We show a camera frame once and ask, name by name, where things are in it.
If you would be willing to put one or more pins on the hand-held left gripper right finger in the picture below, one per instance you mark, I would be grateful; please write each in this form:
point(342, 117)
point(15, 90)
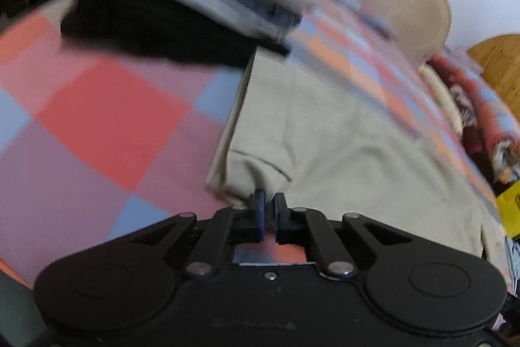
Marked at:
point(278, 211)

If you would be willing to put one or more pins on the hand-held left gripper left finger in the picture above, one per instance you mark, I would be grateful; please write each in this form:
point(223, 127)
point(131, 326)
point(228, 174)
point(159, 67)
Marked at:
point(260, 213)

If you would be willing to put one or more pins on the beige pants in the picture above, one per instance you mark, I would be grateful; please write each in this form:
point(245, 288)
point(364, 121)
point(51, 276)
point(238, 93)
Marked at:
point(345, 143)

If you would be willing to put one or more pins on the checkered bed sheet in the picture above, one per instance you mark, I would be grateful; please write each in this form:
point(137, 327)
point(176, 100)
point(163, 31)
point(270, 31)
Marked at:
point(101, 135)

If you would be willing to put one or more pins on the stack of folded clothes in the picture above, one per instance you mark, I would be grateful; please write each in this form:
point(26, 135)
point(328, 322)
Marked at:
point(162, 26)

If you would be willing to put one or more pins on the rolled patterned quilt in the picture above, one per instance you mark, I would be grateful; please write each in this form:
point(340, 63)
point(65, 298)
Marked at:
point(475, 111)

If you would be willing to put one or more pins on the yellow box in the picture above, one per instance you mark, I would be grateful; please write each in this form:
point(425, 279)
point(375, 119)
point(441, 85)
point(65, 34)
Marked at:
point(511, 208)

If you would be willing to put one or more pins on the wooden furniture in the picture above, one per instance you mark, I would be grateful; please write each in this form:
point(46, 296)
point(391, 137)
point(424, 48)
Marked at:
point(499, 62)

